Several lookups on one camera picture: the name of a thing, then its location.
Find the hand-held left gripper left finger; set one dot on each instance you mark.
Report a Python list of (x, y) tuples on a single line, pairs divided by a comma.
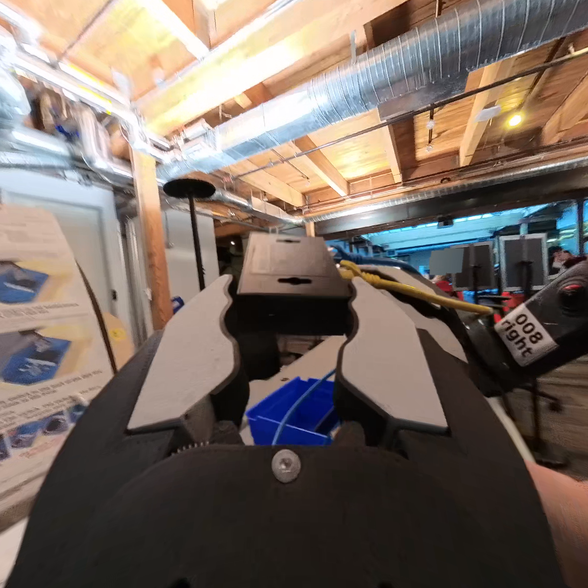
[(193, 358)]

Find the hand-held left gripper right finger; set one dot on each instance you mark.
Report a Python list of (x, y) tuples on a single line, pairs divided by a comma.
[(390, 367)]

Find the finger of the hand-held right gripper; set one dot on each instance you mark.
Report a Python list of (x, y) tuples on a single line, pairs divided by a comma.
[(409, 278), (441, 330)]

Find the blue plastic bin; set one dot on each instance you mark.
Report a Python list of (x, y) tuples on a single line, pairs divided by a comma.
[(262, 425)]

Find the black network switch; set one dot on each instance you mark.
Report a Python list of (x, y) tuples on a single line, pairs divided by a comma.
[(285, 266)]

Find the person's right forearm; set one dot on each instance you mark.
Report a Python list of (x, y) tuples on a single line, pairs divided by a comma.
[(565, 528)]

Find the grey board stand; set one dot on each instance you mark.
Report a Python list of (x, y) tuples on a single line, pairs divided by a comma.
[(523, 259), (477, 264)]

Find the wooden display board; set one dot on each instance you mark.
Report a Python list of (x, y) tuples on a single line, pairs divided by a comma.
[(121, 349)]

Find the yellow smiley sticker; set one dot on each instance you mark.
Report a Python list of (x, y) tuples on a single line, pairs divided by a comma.
[(117, 333)]

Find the wooden pillar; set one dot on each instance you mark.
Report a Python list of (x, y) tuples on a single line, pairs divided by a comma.
[(149, 239)]

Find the instruction poster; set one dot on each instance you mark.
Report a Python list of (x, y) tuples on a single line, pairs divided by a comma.
[(41, 321)]

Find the white door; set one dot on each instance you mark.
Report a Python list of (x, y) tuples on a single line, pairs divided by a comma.
[(82, 239)]

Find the black floor lamp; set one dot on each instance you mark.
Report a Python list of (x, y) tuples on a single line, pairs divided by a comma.
[(189, 187)]

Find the insulated silver pipes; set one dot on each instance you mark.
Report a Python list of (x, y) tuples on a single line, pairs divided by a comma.
[(92, 133)]

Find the narrow spiral ceiling duct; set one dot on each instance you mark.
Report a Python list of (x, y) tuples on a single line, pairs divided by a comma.
[(459, 195)]

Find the large silver ceiling duct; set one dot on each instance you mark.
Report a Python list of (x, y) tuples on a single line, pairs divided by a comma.
[(413, 59)]

